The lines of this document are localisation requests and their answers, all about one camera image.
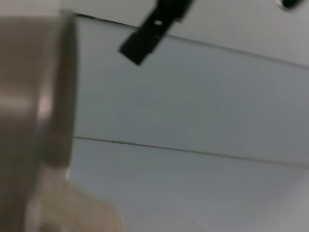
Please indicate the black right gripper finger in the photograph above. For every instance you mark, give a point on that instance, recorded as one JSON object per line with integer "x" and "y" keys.
{"x": 149, "y": 33}
{"x": 289, "y": 3}

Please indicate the stainless steel mixing bowl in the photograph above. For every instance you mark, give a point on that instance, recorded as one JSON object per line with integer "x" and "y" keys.
{"x": 29, "y": 96}

